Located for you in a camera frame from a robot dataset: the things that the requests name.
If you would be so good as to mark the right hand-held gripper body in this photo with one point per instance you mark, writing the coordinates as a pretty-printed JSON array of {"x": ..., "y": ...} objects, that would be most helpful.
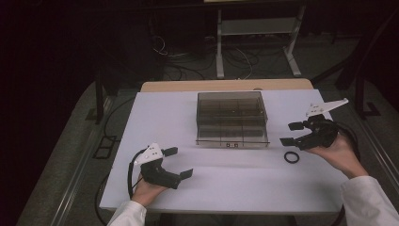
[{"x": 323, "y": 133}]

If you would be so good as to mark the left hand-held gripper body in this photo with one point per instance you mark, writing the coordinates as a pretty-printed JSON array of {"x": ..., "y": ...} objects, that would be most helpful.
[{"x": 158, "y": 175}]

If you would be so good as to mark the smoky clear drawer box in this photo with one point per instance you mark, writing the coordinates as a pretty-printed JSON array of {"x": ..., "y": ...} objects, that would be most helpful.
[{"x": 230, "y": 100}]

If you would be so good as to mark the person's left hand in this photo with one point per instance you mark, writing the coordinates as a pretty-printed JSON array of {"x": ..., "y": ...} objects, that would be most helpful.
[{"x": 147, "y": 192}]

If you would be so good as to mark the person's right hand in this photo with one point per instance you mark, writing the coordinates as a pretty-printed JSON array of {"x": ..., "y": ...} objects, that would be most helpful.
[{"x": 342, "y": 157}]

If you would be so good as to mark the white board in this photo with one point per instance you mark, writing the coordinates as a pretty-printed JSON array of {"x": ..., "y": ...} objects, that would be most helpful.
[{"x": 232, "y": 185}]

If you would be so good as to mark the dark metal stand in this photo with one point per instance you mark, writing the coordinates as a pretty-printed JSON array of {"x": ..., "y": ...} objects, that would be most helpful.
[{"x": 99, "y": 97}]

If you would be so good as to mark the white metal stand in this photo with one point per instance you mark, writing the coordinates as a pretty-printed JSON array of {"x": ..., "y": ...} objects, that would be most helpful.
[{"x": 257, "y": 26}]

